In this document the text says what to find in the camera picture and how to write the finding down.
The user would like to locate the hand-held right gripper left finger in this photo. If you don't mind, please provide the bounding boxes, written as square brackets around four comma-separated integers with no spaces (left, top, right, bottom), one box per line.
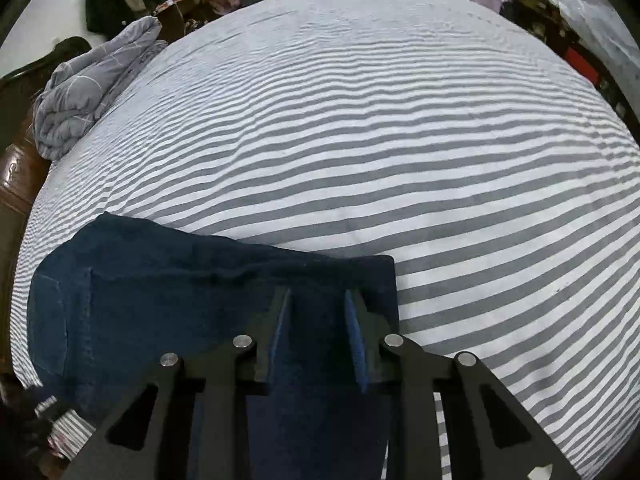
[62,287,293,480]

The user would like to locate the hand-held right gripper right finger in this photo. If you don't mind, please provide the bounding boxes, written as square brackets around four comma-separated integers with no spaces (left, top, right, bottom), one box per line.
[345,288,596,480]

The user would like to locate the dark blue denim pants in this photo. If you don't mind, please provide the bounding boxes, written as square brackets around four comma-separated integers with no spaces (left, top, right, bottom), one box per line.
[26,212,401,480]

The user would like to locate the bed with striped sheet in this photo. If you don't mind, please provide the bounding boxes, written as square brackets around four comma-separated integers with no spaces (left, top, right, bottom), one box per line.
[10,0,640,480]

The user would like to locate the carved dark wooden headboard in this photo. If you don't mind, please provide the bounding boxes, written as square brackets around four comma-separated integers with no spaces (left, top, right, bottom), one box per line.
[0,36,93,376]

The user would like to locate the folded grey quilt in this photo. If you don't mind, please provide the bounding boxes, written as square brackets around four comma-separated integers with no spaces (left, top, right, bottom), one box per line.
[32,15,168,161]

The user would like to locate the pile of colourful clothes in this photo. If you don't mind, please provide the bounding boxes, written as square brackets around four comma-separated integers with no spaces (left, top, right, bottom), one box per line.
[152,0,201,16]

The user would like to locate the dark cluttered cabinet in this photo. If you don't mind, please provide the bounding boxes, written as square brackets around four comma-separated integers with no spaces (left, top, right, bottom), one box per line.
[505,0,640,126]

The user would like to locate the black hanging jacket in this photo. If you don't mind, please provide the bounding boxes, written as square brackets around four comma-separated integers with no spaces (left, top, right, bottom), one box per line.
[84,0,136,33]

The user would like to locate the white printed cloth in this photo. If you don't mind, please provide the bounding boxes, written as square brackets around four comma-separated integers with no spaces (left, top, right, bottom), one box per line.
[540,0,640,96]

